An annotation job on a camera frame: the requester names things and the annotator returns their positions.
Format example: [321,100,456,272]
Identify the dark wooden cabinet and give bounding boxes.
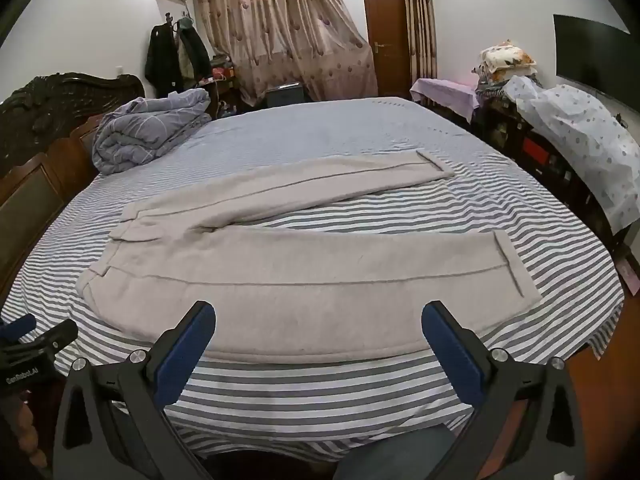
[472,95,621,247]

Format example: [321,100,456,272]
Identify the person's left hand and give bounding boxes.
[0,387,53,480]

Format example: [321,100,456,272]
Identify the dark carved wooden headboard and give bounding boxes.
[0,73,146,306]

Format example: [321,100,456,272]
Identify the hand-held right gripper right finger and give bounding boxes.
[421,301,596,480]

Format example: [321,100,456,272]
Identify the black flat television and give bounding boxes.
[552,14,640,111]

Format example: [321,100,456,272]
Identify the bed with striped sheet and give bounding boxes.
[0,96,626,466]

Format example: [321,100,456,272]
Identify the white dotted cloth cover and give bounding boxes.
[502,75,640,236]

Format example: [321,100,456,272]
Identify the folded grey checked duvet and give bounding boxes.
[91,88,213,176]

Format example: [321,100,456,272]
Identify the cluttered small table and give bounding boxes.
[207,52,246,116]

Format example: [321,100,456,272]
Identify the brown wooden door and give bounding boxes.
[361,0,412,99]

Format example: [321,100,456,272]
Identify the grey plush towel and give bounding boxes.
[76,150,544,365]

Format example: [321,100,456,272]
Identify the sheer patterned pink curtain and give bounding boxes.
[192,0,378,108]

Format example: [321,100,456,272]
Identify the dark green hanging jacket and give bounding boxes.
[177,17,213,82]

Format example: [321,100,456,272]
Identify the pink cloth cover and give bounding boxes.
[410,78,481,124]

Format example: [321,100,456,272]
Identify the brown striped drape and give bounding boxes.
[398,0,440,96]

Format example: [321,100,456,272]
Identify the black hanging coat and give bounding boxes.
[145,24,184,99]

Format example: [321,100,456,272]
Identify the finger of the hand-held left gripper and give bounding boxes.
[0,314,37,343]
[15,319,79,362]

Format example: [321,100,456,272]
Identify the black box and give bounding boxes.
[266,82,307,109]

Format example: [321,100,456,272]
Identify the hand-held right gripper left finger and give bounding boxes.
[52,301,217,480]

